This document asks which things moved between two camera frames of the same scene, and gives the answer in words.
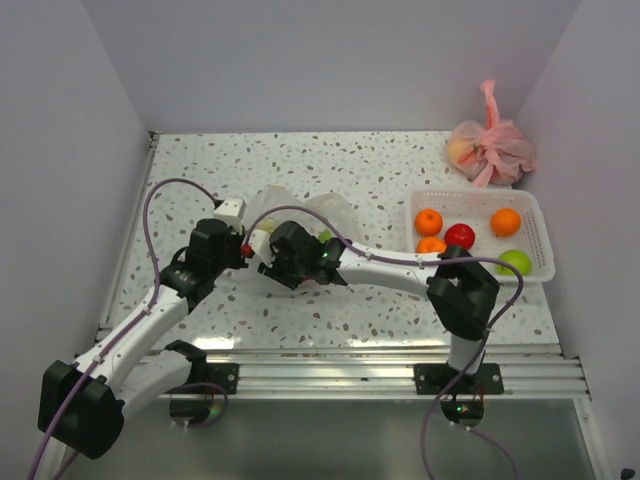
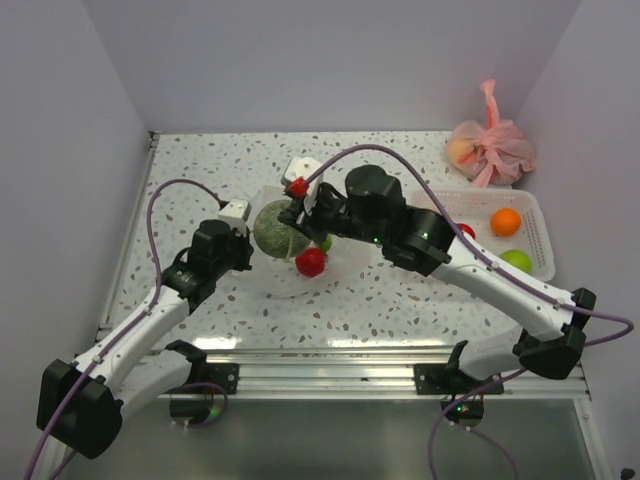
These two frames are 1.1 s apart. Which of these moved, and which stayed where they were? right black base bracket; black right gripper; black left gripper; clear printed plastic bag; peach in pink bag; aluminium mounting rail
Moved: clear printed plastic bag; black right gripper
Stayed: aluminium mounting rail; peach in pink bag; black left gripper; right black base bracket
